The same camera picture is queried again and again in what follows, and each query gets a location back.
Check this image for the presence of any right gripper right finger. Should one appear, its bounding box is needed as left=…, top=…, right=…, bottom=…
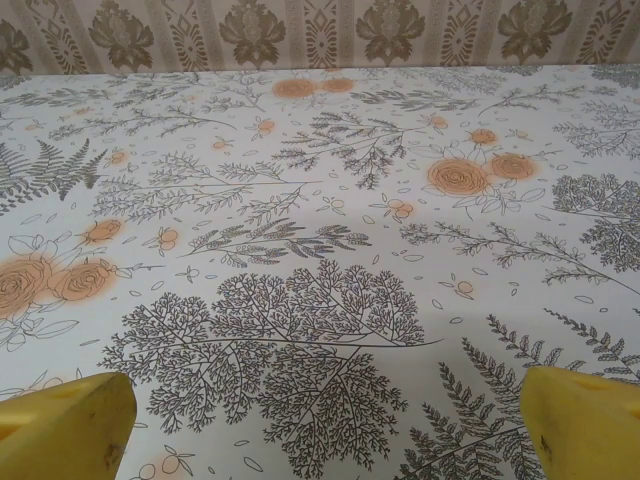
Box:
left=522, top=367, right=640, bottom=480

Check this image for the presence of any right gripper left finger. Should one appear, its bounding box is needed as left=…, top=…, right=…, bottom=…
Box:
left=0, top=372, right=139, bottom=480

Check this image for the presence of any floral tablecloth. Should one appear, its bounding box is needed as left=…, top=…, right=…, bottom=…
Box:
left=0, top=63, right=640, bottom=480

